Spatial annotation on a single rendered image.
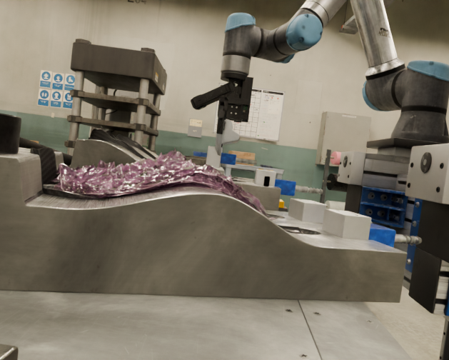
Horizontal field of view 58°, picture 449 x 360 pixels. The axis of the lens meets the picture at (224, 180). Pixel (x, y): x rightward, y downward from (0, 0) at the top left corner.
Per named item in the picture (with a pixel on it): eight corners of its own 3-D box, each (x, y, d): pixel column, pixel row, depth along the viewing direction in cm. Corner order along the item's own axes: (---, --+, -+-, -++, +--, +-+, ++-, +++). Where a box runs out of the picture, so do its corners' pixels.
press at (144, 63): (154, 211, 616) (170, 76, 606) (135, 229, 463) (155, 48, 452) (93, 203, 613) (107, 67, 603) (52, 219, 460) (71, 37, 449)
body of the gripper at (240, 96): (248, 122, 103) (253, 74, 102) (214, 118, 103) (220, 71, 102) (247, 125, 110) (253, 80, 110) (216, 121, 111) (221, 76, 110)
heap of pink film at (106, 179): (241, 208, 61) (248, 156, 61) (288, 231, 44) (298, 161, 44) (61, 191, 55) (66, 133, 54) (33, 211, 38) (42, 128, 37)
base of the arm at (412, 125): (432, 148, 122) (437, 115, 121) (460, 146, 106) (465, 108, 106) (382, 141, 122) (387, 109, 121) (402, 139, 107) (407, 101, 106)
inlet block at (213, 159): (255, 172, 109) (257, 152, 109) (255, 173, 104) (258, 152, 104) (207, 166, 110) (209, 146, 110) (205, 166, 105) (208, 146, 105)
